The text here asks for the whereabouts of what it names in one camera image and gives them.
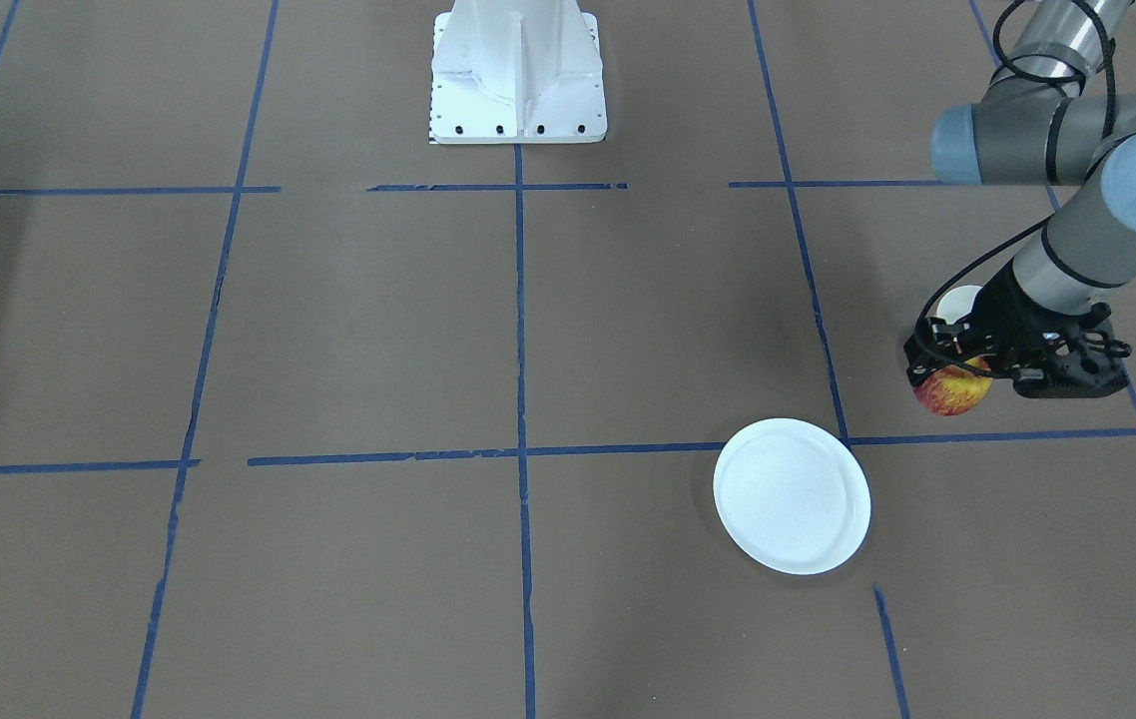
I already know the white round plate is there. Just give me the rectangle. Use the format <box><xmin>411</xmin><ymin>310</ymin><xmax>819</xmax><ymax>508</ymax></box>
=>
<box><xmin>713</xmin><ymin>418</ymin><xmax>872</xmax><ymax>576</ymax></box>

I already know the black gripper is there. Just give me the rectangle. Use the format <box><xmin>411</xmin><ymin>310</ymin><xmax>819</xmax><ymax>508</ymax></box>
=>
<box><xmin>902</xmin><ymin>267</ymin><xmax>1064</xmax><ymax>388</ymax></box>

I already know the brown paper table cover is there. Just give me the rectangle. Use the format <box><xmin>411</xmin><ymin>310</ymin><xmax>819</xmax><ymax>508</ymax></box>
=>
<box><xmin>0</xmin><ymin>1</ymin><xmax>1136</xmax><ymax>718</ymax></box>

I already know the white bowl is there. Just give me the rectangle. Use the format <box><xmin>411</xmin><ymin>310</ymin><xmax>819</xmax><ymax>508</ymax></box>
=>
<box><xmin>929</xmin><ymin>284</ymin><xmax>982</xmax><ymax>325</ymax></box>

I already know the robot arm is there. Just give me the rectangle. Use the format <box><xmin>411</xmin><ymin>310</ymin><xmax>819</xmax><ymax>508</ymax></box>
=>
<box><xmin>902</xmin><ymin>1</ymin><xmax>1136</xmax><ymax>398</ymax></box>

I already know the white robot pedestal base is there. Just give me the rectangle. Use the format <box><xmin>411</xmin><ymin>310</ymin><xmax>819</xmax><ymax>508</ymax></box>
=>
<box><xmin>428</xmin><ymin>1</ymin><xmax>609</xmax><ymax>145</ymax></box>

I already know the red yellow apple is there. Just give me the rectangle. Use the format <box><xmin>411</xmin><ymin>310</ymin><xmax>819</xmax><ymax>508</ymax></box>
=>
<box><xmin>913</xmin><ymin>363</ymin><xmax>993</xmax><ymax>417</ymax></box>

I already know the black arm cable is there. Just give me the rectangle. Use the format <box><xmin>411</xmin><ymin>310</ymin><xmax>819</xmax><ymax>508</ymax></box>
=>
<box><xmin>913</xmin><ymin>0</ymin><xmax>1118</xmax><ymax>360</ymax></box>

